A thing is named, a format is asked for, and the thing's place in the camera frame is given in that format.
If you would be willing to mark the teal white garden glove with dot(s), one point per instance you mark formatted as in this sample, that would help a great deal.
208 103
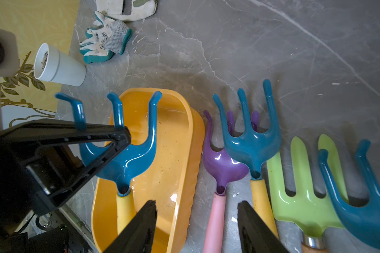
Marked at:
103 43

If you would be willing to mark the white cup with pebbles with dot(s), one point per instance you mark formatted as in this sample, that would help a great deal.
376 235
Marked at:
52 65

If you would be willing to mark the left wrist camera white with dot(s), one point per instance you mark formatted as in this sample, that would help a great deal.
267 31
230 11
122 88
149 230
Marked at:
9 58

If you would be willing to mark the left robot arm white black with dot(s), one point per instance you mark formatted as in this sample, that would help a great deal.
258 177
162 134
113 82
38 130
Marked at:
15 240

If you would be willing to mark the white grey work glove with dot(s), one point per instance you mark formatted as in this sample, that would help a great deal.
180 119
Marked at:
127 10

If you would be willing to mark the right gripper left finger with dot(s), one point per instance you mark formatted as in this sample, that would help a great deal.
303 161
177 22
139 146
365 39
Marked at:
138 235

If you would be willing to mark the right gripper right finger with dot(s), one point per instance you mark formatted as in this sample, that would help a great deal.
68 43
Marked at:
255 236

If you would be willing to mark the purple rake pink handle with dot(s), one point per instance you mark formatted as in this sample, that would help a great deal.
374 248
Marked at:
224 170

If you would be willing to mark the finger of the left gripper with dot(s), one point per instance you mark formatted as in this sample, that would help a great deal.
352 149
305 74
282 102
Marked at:
38 171

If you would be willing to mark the yellow plastic storage tray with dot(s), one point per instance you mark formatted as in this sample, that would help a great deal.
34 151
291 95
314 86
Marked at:
171 179

